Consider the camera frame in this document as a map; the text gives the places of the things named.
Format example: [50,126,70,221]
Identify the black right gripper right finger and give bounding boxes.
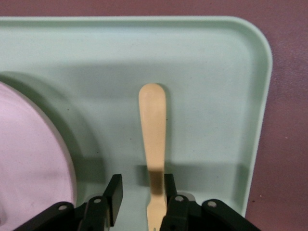
[160,173,193,231]

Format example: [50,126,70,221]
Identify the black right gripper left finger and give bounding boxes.
[79,173,124,231]

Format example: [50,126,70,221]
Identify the yellow plastic fork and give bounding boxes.
[138,83,169,231]

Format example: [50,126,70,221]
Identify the beige round plate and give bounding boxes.
[0,80,79,226]

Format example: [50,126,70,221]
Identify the light green rectangular tray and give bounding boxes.
[0,15,273,231]

